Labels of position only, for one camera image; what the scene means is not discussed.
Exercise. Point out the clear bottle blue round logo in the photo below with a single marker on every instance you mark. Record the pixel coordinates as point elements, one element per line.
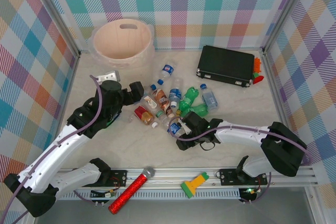
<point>168,69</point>

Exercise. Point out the aluminium frame post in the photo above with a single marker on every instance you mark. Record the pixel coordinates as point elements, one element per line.
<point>284,11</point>
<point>56,14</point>

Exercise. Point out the blue label water bottle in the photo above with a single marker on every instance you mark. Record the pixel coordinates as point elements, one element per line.
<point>175,95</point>

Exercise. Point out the brown label drink bottle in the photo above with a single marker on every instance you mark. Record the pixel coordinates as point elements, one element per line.
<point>162,100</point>

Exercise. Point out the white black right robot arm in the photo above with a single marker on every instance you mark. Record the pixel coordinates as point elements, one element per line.
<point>236,134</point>

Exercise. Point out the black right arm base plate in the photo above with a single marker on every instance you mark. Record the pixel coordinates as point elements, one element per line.
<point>227,176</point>

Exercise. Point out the white label bottle green neck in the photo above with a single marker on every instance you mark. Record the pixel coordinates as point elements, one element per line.
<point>151,102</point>

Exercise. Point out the orange toy brick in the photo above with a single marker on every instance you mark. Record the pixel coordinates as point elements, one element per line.
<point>257,65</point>

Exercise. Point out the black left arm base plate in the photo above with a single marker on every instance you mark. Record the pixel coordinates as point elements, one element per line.
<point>119,176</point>

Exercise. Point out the red glitter toy microphone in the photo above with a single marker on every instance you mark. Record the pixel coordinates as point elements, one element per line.
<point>131,190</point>

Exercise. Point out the green crushed plastic bottle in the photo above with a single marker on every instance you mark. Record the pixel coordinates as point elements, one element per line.
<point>200,109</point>

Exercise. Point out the beige round plastic bin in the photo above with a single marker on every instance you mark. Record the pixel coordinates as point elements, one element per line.
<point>123,48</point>

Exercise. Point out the clear bottle blue cap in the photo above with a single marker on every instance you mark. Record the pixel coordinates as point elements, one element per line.
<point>210,99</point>

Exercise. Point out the red toy piece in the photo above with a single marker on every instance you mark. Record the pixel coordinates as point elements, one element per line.
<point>259,79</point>

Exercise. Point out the aluminium front rail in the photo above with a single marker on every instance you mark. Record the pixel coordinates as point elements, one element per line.
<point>168,179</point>

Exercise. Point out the aluminium side rail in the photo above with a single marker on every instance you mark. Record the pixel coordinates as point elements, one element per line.
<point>279,103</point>

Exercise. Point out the green crushed bottle yellow cap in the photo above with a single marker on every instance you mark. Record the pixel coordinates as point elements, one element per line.
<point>190,95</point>

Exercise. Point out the small green toy brick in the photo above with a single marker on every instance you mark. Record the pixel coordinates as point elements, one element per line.
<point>255,75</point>

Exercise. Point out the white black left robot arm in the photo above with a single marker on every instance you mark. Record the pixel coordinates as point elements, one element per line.
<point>60,145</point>

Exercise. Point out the black hard case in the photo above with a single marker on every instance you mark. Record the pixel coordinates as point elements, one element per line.
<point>225,64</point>

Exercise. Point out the green yellow orange toy block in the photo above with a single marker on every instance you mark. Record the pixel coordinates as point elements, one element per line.
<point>194,184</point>

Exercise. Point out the red label amber drink bottle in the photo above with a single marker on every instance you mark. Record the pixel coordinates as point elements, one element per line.
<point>141,112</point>

